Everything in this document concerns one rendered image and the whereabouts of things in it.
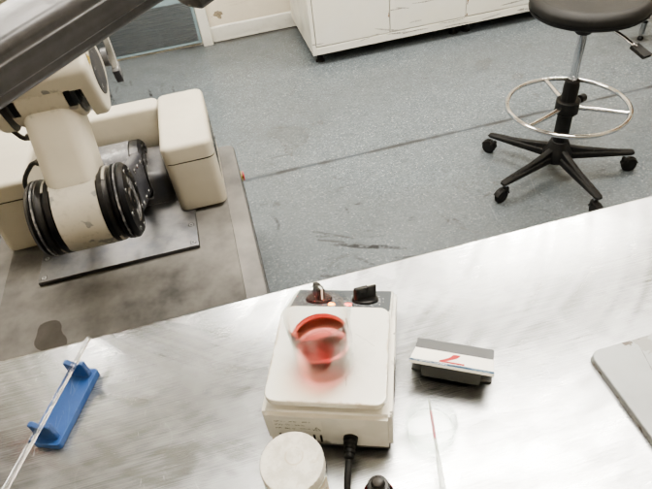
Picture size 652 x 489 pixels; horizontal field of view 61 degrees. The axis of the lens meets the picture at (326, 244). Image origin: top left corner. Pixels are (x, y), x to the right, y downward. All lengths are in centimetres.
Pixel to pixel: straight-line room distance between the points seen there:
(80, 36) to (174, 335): 39
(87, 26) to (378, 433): 45
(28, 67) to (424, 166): 186
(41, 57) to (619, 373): 64
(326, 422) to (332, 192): 161
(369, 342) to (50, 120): 88
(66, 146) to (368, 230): 106
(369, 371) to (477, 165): 173
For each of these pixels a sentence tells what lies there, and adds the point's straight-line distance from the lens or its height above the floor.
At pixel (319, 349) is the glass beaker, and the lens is 51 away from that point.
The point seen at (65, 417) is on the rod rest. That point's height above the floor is 76.
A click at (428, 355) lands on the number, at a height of 77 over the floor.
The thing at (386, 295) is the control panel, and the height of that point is 79.
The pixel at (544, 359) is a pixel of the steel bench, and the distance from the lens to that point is 70.
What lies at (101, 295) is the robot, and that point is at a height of 36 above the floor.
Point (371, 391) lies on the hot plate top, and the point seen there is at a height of 84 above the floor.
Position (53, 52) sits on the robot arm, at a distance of 51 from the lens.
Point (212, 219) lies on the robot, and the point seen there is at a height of 37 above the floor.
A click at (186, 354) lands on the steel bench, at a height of 75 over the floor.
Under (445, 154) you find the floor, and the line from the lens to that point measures 229.
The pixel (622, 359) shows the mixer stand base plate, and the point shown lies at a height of 76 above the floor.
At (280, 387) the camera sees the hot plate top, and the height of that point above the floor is 84.
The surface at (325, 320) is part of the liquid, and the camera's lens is 56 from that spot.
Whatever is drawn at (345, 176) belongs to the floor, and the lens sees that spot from 220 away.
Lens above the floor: 131
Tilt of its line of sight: 43 degrees down
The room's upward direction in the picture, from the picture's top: 8 degrees counter-clockwise
